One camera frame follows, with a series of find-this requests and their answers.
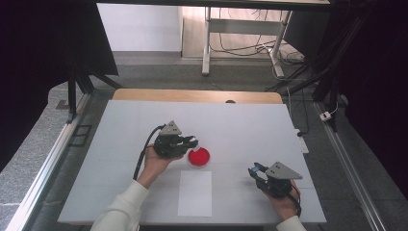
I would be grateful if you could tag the red petri dish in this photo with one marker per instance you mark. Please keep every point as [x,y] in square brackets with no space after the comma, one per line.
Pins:
[199,158]

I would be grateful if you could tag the person's left hand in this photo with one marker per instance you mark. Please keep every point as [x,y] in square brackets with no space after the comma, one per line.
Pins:
[157,165]

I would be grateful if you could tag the small blue white bottle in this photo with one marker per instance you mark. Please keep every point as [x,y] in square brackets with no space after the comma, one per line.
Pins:
[255,167]

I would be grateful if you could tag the small white adapter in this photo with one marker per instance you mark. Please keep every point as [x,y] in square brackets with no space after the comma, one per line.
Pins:
[325,116]

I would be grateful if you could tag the black curtain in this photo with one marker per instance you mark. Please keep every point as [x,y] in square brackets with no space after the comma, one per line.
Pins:
[375,80]
[35,64]

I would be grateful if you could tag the person's right hand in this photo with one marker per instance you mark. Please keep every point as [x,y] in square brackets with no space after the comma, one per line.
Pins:
[284,205]

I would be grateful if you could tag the light wooden table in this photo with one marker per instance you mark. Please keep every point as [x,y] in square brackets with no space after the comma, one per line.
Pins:
[192,95]

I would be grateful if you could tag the black metal stand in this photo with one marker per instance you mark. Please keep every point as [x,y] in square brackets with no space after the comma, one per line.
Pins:
[73,93]

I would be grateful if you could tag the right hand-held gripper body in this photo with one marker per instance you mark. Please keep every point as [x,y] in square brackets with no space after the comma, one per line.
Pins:
[279,181]

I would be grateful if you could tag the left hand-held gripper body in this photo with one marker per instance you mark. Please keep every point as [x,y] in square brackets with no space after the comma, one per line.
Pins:
[168,141]

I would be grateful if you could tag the white metal desk frame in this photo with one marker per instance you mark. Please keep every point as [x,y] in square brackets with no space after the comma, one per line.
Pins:
[243,27]

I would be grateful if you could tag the aluminium floor rail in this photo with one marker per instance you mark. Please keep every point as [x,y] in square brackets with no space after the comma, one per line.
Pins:
[48,166]
[349,166]

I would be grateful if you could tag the white paper sheet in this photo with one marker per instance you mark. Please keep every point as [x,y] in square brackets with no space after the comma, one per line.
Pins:
[195,194]

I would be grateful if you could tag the white power strip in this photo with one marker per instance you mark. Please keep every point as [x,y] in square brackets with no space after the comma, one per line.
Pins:
[303,144]

